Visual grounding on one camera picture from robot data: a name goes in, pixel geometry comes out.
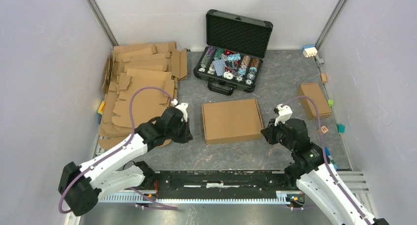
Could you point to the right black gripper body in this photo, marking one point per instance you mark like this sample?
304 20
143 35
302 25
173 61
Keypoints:
277 134

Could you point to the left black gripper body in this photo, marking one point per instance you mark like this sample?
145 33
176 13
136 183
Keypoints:
179 134

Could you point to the cardboard box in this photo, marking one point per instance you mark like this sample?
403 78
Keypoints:
314 92
232 121

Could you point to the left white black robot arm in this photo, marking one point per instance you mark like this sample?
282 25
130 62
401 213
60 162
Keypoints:
81 186

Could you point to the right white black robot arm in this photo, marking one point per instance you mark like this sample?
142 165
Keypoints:
314 175

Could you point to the folded closed cardboard box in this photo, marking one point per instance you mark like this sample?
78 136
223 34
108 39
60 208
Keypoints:
314 92

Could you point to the wooden letter block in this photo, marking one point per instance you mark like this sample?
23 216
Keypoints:
323 130

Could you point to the blue green block stack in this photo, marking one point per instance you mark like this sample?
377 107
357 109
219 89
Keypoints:
331 160

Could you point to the teal small cube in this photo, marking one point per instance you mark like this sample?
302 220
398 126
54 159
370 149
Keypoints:
340 128

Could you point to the stack of flat cardboard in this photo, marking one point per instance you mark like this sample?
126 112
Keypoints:
138 82

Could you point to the small wooden cube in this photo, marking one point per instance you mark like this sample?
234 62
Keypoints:
324 78

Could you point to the orange yellow block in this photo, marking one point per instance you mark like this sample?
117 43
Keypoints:
100 111

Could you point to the grey small block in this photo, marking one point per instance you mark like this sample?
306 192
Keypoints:
319 61

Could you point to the blue white toy block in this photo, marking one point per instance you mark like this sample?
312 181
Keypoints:
309 50

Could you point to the black poker chip case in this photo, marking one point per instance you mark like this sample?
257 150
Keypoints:
233 57

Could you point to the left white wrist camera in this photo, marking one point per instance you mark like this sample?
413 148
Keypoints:
182 107

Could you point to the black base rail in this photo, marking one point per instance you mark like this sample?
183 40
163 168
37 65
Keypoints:
217 184

